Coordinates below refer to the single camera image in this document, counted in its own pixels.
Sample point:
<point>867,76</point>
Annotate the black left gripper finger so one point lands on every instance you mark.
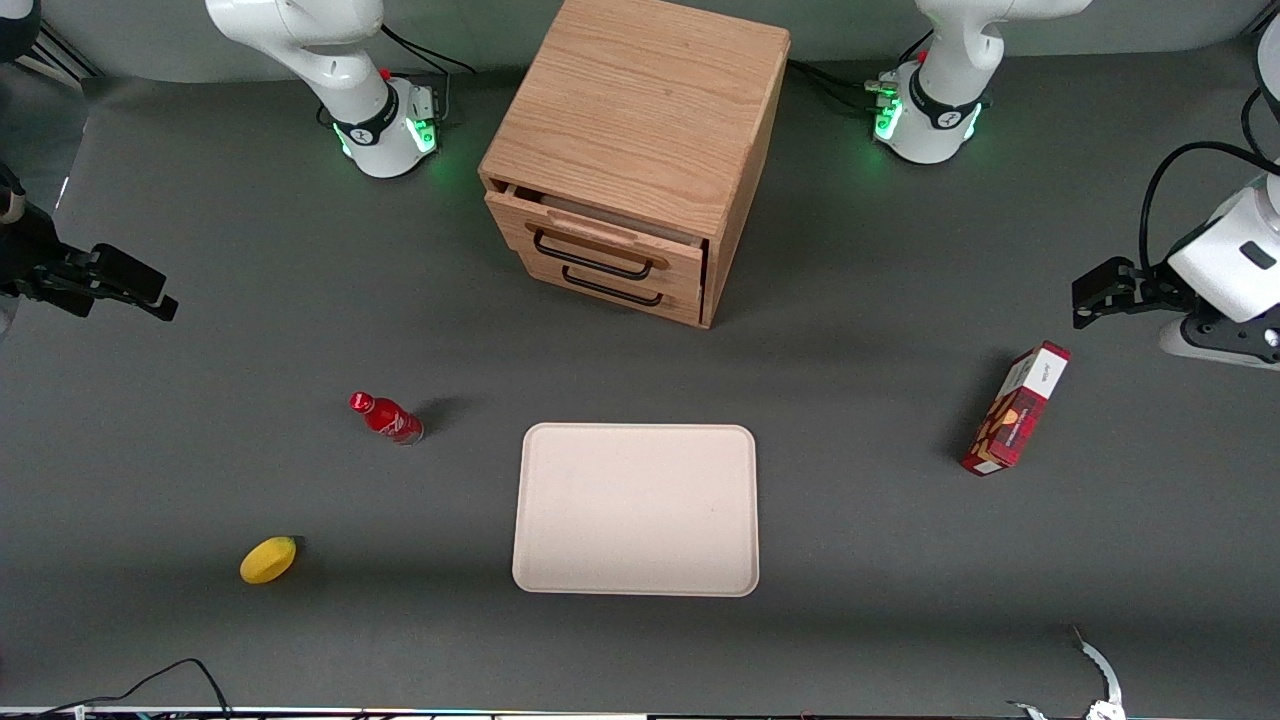
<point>1105,288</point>
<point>1158,288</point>

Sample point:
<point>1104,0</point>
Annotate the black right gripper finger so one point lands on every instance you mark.
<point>75,275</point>
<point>130,275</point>

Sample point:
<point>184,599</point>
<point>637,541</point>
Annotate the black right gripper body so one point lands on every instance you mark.
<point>38,262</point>

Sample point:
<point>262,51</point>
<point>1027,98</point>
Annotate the red coke bottle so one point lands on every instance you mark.
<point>385,417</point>

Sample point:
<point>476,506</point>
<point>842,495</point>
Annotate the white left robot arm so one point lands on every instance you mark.
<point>940,110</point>

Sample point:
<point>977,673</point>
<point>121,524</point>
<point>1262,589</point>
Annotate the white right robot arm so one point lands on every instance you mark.
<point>340,70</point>

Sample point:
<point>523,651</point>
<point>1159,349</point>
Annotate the beige plastic tray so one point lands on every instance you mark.
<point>650,510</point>

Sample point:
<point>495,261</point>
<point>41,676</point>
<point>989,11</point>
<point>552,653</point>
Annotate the red plaid shortbread box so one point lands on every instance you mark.
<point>1010,420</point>

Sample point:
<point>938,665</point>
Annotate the yellow lemon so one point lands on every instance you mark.
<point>268,560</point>

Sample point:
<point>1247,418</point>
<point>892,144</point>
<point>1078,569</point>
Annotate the serrated silver metal strip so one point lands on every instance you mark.
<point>1100,665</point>

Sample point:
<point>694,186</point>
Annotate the wooden drawer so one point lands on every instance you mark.
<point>510,225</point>
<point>540,272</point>

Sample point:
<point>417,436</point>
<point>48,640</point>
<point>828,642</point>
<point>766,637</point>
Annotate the small silver metal clip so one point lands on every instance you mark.
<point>1028,710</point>

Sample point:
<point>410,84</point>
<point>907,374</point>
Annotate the wooden drawer cabinet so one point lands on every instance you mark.
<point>640,100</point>

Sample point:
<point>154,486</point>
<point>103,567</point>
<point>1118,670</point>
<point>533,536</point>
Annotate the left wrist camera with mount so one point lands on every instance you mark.
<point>1215,355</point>

